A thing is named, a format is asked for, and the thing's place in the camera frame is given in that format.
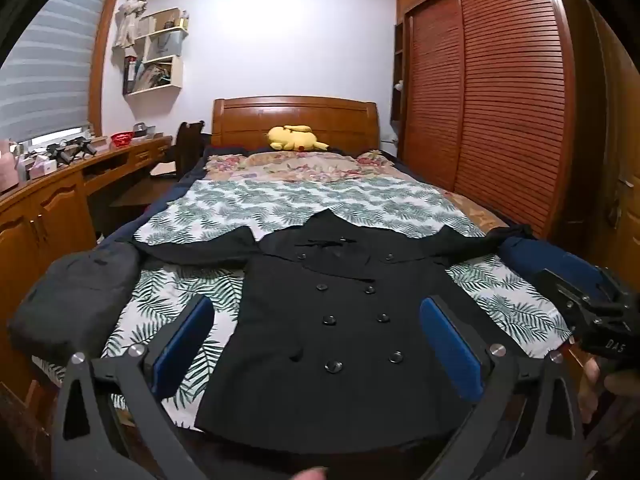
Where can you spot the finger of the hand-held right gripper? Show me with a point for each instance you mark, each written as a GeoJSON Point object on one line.
{"type": "Point", "coordinates": [565, 287]}

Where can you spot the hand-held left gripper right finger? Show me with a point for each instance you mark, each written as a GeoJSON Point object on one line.
{"type": "Point", "coordinates": [450, 345]}

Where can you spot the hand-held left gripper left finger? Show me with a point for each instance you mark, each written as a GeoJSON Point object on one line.
{"type": "Point", "coordinates": [182, 345]}

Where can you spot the black double-breasted coat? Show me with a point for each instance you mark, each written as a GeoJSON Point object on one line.
{"type": "Point", "coordinates": [320, 350]}

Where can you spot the person's right hand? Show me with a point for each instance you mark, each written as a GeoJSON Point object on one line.
{"type": "Point", "coordinates": [591, 390]}

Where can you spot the person's left hand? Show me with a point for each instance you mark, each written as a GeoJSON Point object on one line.
{"type": "Point", "coordinates": [311, 475]}

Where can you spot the navy blue bedsheet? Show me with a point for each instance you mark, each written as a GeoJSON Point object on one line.
{"type": "Point", "coordinates": [525, 255]}

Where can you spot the tan patterned blanket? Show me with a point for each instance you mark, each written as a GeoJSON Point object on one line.
{"type": "Point", "coordinates": [480, 212]}

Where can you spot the dark grey folded garment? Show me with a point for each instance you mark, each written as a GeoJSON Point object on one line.
{"type": "Point", "coordinates": [70, 300]}

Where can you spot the wooden door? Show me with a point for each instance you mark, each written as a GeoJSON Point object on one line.
{"type": "Point", "coordinates": [610, 135]}

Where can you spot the bed with leaf-pattern sheet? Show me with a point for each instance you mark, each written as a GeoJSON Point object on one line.
{"type": "Point", "coordinates": [280, 200]}

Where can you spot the wooden louvered wardrobe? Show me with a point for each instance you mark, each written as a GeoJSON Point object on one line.
{"type": "Point", "coordinates": [500, 110]}

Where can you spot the wooden desk with cabinets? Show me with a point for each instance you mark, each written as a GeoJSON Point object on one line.
{"type": "Point", "coordinates": [50, 210]}

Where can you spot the dark wooden chair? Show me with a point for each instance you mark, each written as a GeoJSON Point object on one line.
{"type": "Point", "coordinates": [187, 147]}

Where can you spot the red basket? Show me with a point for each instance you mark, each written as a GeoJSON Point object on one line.
{"type": "Point", "coordinates": [122, 139]}

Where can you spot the floral quilt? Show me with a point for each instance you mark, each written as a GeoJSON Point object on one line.
{"type": "Point", "coordinates": [300, 165]}

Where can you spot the small grey appliance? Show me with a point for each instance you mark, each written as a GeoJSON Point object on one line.
{"type": "Point", "coordinates": [141, 130]}

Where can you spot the black gadget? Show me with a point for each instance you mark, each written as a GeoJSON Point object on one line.
{"type": "Point", "coordinates": [60, 154]}
{"type": "Point", "coordinates": [84, 145]}

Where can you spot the small white box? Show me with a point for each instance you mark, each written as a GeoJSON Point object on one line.
{"type": "Point", "coordinates": [42, 166]}

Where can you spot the yellow plush toy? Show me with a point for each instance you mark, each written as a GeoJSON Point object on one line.
{"type": "Point", "coordinates": [295, 139]}

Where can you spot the pink box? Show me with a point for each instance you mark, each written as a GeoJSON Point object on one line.
{"type": "Point", "coordinates": [11, 170]}

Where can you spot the wooden bed headboard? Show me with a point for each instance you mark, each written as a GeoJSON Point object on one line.
{"type": "Point", "coordinates": [300, 115]}

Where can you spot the row of books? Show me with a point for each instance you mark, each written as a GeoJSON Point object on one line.
{"type": "Point", "coordinates": [147, 77]}

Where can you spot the striped window blind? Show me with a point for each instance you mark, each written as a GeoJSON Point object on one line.
{"type": "Point", "coordinates": [50, 60]}

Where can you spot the white hanging cloth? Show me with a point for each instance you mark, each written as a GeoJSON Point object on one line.
{"type": "Point", "coordinates": [132, 10]}

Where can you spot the white wall shelf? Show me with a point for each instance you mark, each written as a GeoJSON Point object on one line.
{"type": "Point", "coordinates": [172, 90]}

